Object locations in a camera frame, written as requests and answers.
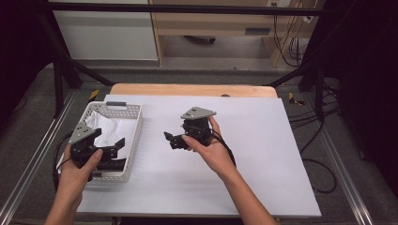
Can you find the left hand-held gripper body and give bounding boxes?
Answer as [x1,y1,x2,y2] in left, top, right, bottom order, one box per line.
[68,121,111,168]

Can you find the black object under desk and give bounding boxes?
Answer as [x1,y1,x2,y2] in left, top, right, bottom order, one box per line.
[183,35,217,45]

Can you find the hanging cable bundle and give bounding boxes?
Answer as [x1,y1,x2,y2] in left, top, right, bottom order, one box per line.
[273,0,311,68]

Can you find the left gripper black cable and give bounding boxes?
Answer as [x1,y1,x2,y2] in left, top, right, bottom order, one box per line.
[51,132,74,193]

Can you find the wooden table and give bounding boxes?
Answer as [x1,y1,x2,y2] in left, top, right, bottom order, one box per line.
[109,82,279,99]

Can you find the grey label plate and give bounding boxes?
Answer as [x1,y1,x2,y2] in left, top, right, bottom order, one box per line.
[244,27,271,36]

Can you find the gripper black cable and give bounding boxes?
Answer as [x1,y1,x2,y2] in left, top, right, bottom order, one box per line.
[51,132,74,193]
[212,129,237,168]

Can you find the black metal crossbar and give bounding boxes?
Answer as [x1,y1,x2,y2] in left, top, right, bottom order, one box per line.
[46,1,323,17]

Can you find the black floor cables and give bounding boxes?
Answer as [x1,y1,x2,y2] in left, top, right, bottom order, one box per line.
[287,81,342,195]

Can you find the aluminium floor rail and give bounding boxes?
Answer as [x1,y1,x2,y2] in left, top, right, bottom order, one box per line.
[0,88,78,225]
[303,93,376,225]

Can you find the white shorts with black waistband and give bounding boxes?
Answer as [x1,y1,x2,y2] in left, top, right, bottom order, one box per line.
[84,110,139,173]

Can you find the black metal stand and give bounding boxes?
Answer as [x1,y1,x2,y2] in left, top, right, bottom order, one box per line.
[266,60,328,122]
[37,8,115,119]

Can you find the white perforated plastic basket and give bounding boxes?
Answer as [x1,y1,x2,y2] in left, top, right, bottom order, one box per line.
[55,100,145,184]

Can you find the person's left hand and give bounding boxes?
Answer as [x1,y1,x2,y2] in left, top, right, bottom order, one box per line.
[57,144,103,196]

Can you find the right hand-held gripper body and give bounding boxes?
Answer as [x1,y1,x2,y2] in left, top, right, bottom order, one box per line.
[180,106,218,147]

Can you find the light wooden desk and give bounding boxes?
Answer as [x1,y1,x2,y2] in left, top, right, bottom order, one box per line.
[149,0,327,68]

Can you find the black curtain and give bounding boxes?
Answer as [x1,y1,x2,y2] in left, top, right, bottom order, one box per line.
[0,0,55,132]
[308,0,398,191]

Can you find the white cabinet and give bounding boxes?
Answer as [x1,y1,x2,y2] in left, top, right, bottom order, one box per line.
[51,0,159,61]

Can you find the person's right hand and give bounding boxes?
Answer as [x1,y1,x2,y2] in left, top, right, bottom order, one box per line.
[181,116,237,182]

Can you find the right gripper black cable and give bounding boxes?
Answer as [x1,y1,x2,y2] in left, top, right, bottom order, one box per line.
[212,129,237,168]

